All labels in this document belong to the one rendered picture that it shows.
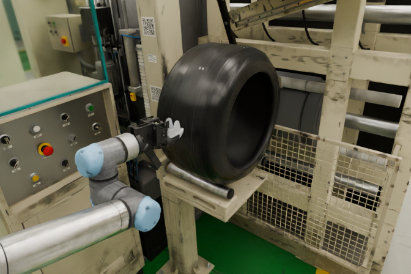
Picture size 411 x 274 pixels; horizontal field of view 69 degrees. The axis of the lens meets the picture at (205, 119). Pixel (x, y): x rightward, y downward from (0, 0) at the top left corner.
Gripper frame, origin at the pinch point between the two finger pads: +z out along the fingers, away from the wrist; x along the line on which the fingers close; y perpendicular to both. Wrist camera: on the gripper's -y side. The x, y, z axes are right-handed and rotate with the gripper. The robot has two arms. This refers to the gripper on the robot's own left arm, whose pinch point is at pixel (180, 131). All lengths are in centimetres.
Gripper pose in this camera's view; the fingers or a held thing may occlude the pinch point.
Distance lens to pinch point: 99.6
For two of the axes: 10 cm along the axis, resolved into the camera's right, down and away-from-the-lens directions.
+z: 6.1, -2.5, 7.5
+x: -7.9, -2.3, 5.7
